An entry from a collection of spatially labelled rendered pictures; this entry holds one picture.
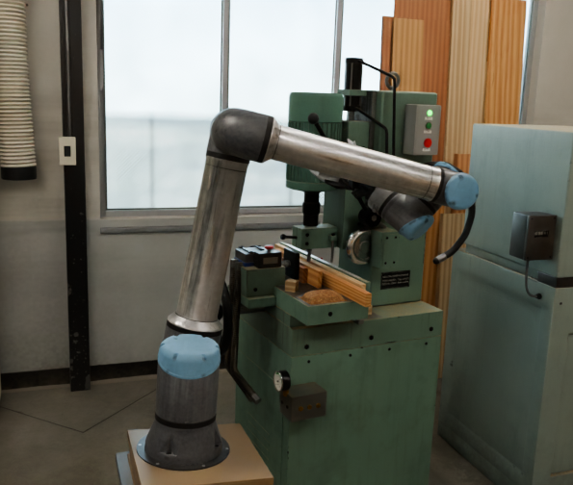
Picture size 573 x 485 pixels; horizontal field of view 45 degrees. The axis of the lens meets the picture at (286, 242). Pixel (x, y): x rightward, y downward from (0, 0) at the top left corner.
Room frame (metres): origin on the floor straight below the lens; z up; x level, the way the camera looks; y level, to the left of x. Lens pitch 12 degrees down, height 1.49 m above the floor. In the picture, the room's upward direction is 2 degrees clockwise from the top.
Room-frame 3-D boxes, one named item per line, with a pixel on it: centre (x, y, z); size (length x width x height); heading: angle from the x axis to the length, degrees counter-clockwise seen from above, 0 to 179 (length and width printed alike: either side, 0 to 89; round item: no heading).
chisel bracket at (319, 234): (2.26, -0.10, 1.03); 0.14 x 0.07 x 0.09; 117
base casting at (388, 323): (2.31, -0.19, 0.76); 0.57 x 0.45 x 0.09; 117
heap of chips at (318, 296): (1.98, -0.12, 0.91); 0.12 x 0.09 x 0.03; 117
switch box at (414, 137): (2.27, -0.43, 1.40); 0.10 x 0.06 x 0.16; 117
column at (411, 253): (2.38, -0.34, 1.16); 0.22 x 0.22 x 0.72; 27
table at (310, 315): (2.20, 0.01, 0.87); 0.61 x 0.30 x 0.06; 27
